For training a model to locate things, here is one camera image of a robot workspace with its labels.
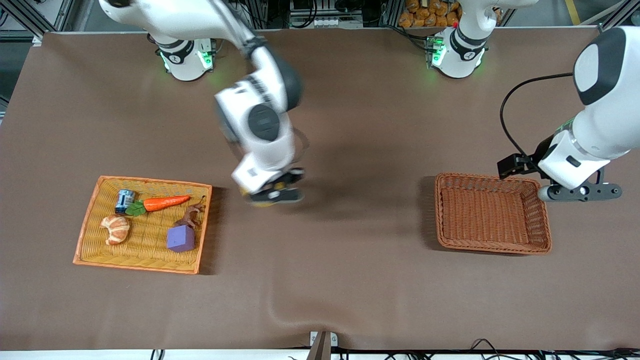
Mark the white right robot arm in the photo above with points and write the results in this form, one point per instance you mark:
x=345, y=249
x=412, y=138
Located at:
x=235, y=110

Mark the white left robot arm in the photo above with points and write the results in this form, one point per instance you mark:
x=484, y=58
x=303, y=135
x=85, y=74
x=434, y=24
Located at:
x=615, y=115

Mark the brown woven wicker basket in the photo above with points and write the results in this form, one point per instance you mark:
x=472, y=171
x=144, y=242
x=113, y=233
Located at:
x=480, y=215

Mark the brown toy animal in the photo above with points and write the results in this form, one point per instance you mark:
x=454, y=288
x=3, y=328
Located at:
x=191, y=216

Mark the table cover mat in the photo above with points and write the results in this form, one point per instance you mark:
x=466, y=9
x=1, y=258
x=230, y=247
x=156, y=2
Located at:
x=320, y=260

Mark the orange toy carrot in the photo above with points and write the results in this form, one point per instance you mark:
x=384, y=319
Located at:
x=167, y=202

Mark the purple block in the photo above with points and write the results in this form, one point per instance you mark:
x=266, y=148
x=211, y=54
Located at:
x=181, y=240

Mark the orange woven tray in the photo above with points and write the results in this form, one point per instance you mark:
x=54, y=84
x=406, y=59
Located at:
x=150, y=245

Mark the small blue can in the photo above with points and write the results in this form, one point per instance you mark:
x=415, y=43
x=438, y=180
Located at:
x=125, y=201

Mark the toy croissant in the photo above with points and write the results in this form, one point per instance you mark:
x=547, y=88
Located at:
x=117, y=230

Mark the small white socket strip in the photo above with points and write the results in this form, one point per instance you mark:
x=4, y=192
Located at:
x=330, y=22

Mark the bag of orange buns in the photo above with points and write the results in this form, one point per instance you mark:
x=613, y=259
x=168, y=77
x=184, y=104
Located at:
x=425, y=17

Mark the metal table clamp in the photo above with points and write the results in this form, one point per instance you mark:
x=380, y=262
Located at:
x=322, y=347

